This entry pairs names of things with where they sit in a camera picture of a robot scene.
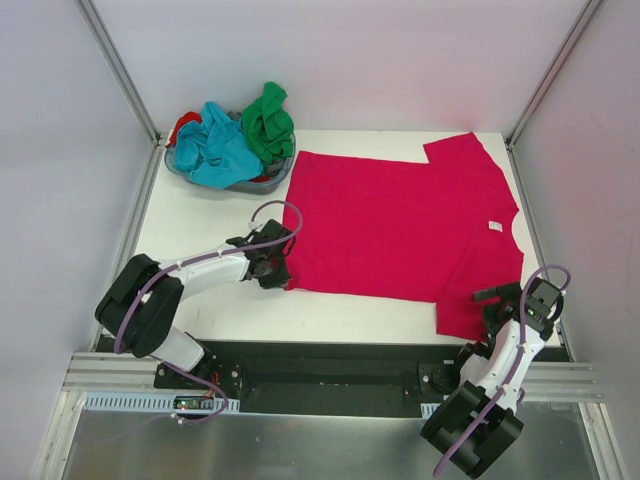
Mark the left aluminium frame post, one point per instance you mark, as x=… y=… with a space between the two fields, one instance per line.
x=108 y=48

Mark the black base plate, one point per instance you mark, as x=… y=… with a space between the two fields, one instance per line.
x=358 y=380

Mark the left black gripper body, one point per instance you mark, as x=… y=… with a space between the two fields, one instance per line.
x=279 y=253

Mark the magenta t-shirt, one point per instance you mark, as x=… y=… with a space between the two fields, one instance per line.
x=433 y=232

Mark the aluminium frame post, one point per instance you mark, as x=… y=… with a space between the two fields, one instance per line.
x=108 y=48
x=587 y=14

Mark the white cable duct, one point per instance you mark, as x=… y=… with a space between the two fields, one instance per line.
x=428 y=409
x=159 y=403

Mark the right white cable duct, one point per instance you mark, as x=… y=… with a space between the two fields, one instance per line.
x=428 y=409

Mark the right aluminium frame post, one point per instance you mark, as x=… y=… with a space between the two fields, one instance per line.
x=587 y=14

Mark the left white cable duct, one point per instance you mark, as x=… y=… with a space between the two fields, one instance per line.
x=159 y=403

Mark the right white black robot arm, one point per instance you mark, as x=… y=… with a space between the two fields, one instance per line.
x=477 y=421

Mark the green t-shirt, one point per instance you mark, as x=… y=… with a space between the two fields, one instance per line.
x=267 y=126

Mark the cyan t-shirt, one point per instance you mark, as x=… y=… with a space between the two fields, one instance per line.
x=215 y=153

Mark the red t-shirt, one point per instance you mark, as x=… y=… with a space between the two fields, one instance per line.
x=187 y=118

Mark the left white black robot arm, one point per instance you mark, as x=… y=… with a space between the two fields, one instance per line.
x=139 y=307

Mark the front aluminium rail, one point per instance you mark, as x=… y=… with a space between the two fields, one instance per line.
x=109 y=372

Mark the grey plastic basket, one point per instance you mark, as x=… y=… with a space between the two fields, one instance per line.
x=263 y=185

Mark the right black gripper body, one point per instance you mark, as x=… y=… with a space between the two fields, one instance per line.
x=498 y=294

